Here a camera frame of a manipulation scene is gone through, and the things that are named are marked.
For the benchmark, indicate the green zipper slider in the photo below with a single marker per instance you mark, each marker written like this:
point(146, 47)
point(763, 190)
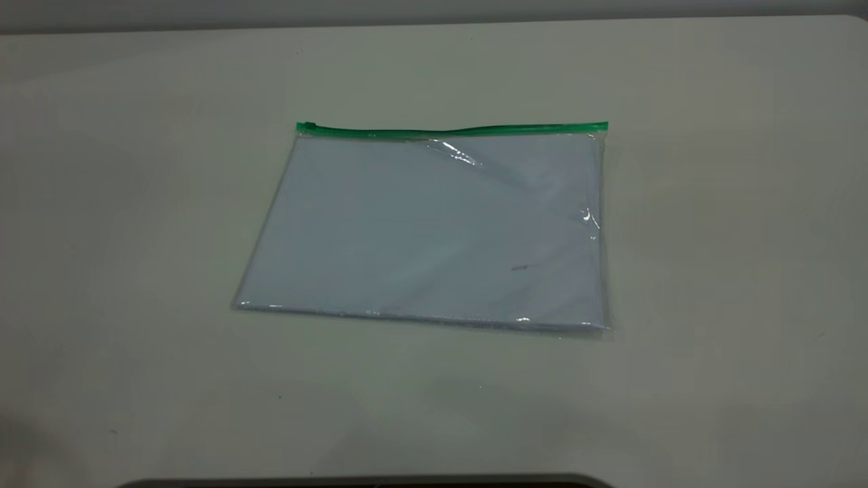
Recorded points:
point(309, 127)

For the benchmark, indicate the clear plastic zip bag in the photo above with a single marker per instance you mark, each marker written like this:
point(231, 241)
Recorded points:
point(475, 130)

